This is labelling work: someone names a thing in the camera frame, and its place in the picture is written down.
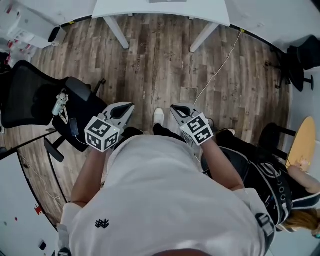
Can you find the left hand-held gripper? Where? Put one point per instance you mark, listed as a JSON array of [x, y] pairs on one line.
[[101, 135]]

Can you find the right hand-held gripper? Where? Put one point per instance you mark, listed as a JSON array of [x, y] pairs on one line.
[[198, 130]]

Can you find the person's right forearm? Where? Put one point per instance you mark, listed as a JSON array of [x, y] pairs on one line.
[[220, 165]]

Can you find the person's left forearm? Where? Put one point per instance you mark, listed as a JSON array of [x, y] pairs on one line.
[[90, 175]]

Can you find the person's white right shoe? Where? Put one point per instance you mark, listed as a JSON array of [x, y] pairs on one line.
[[158, 116]]

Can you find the person's black trousers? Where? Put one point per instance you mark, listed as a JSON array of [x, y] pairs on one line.
[[165, 131]]

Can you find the black smartphone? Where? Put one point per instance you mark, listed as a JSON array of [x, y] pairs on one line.
[[74, 126]]

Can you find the mint green small bottle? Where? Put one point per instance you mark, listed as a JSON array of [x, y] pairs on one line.
[[58, 106]]

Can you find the person's white shirt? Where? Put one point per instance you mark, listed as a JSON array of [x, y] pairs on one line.
[[162, 195]]

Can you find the black mesh office chair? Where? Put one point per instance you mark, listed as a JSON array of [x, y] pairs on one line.
[[30, 100]]

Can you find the white trash bin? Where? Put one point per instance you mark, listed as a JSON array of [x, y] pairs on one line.
[[53, 35]]

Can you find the white table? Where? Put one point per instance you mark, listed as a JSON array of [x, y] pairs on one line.
[[125, 7]]

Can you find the round wooden table top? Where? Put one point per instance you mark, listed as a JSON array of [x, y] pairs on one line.
[[302, 140]]

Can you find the small red clip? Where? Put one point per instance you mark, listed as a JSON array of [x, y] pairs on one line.
[[38, 209]]

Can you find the black swivel office chair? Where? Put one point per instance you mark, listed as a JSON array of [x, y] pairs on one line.
[[307, 55]]

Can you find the white desk black frame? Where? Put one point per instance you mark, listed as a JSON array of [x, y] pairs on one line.
[[15, 200]]

